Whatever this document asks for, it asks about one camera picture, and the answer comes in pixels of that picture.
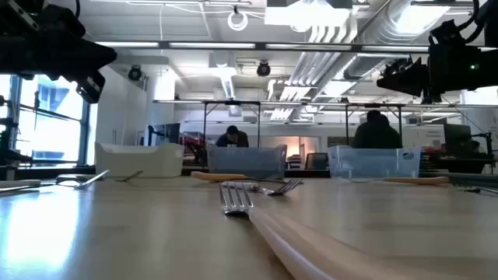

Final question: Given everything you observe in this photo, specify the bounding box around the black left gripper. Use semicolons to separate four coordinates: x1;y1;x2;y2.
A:
15;37;117;104

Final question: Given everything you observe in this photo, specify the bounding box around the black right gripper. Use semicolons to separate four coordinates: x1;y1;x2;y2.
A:
376;42;483;104

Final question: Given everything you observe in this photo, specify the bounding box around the orange-handled metal fork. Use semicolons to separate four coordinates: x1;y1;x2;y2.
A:
190;170;273;183
218;180;448;280
348;175;451;187

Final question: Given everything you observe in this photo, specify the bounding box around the silver utensil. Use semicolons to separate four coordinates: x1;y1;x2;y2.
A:
114;170;144;183

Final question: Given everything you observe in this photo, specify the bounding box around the white-handled metal fork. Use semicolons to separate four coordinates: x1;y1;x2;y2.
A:
222;177;303;197
0;169;110;194

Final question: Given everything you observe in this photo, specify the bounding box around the black metal fork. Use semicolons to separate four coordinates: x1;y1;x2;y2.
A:
461;185;498;196

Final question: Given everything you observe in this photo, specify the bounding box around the person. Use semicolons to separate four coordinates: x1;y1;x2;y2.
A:
215;124;250;148
352;110;404;149

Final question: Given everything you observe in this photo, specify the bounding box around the black monitor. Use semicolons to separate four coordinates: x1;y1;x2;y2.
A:
443;123;474;155
147;122;182;147

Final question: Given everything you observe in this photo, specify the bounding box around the white slatted ceiling fixture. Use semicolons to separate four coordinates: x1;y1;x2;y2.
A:
268;23;359;102

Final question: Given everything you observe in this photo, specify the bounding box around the clear plastic bin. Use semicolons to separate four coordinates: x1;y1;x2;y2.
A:
328;145;423;180

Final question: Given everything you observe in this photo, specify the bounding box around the white plastic bin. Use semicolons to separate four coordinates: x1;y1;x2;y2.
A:
94;142;185;179

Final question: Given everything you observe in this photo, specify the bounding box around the long linear ceiling lamp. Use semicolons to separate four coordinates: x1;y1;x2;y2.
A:
93;40;431;54

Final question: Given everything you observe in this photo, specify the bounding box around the square ceiling light panel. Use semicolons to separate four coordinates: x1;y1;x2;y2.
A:
264;0;353;28

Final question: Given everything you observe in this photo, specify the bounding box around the dark office chair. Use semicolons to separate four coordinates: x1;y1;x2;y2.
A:
304;152;330;171

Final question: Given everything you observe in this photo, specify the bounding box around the red cart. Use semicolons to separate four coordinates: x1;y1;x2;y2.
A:
181;131;207;156

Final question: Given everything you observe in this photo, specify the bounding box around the grey translucent plastic bin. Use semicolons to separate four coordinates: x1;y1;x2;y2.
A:
206;143;288;180

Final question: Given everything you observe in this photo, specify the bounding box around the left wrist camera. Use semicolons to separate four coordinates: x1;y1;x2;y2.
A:
45;3;87;39

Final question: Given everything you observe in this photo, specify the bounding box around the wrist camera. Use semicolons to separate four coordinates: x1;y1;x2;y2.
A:
45;3;87;39
427;19;468;47

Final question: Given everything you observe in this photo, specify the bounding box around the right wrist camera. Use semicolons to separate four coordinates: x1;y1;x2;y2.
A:
427;19;468;47

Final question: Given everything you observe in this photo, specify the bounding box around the silver ventilation duct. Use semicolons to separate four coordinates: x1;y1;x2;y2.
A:
344;0;433;81

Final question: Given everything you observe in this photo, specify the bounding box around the window frame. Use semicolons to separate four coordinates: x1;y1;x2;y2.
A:
0;75;93;168

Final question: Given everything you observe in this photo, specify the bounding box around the black aluminium frame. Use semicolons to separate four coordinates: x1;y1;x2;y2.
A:
422;170;498;187
0;165;96;181

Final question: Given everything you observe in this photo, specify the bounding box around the white cable coil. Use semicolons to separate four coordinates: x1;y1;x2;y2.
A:
227;9;249;32

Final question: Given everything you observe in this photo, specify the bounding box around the black aluminium rail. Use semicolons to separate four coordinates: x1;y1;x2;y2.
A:
182;166;331;180

